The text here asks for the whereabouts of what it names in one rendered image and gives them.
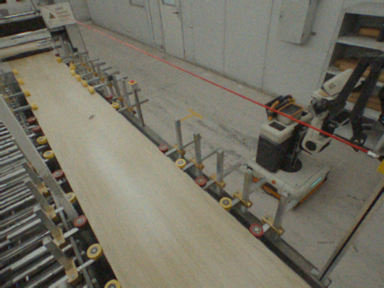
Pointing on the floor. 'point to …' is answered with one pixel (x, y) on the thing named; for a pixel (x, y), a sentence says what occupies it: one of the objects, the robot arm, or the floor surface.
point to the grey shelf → (341, 47)
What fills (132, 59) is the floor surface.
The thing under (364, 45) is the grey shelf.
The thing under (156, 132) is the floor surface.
